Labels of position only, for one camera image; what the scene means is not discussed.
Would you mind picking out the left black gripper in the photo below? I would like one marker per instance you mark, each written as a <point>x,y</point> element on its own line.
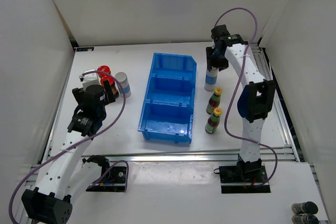
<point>108,97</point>

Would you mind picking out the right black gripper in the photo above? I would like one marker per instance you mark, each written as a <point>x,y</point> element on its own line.
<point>211,63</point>

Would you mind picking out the blue-label shaker can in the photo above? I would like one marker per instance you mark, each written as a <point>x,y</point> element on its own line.
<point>211,79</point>
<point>122,78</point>

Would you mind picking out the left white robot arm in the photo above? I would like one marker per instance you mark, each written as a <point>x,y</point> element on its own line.
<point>52,199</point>

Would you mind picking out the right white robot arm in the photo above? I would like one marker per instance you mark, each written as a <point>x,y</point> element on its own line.
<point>256,99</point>

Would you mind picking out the front red-lid sauce jar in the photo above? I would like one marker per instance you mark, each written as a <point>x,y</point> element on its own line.
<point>112,83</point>

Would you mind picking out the red-lid sauce jar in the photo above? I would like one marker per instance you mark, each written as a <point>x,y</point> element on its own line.
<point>103,70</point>
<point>112,83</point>

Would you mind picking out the rear red-lid sauce jar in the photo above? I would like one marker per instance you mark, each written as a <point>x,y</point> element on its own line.
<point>103,70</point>

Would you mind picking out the rear yellow-cap sauce bottle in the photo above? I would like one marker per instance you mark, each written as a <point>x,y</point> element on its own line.
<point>214,100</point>

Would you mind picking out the yellow-cap sauce bottle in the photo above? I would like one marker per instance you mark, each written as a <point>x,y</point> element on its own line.
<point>214,100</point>
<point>213,121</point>

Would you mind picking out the blue three-compartment plastic bin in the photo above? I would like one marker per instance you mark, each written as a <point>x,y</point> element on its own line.
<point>168,106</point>

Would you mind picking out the front yellow-cap sauce bottle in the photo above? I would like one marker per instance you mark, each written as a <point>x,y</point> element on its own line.
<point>213,121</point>

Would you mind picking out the upper dark corner bottle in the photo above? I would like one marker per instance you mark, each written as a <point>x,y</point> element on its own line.
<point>307,207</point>

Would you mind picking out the dark corner bottle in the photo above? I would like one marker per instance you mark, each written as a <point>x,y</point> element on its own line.
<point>307,207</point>
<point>305,219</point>

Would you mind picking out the lower dark corner bottle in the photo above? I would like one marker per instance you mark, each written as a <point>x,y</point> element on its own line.
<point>305,219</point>

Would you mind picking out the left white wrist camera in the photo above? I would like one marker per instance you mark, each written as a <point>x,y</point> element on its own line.
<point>88,79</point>

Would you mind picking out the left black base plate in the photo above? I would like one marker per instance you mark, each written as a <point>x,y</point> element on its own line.
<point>115,181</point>

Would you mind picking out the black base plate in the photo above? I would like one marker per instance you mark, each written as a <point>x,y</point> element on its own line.
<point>233,181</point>
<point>115,181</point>

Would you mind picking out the aluminium frame rail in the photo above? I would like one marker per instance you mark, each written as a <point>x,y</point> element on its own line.
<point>121,139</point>

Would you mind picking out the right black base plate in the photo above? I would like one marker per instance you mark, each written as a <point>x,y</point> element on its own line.
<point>233,181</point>

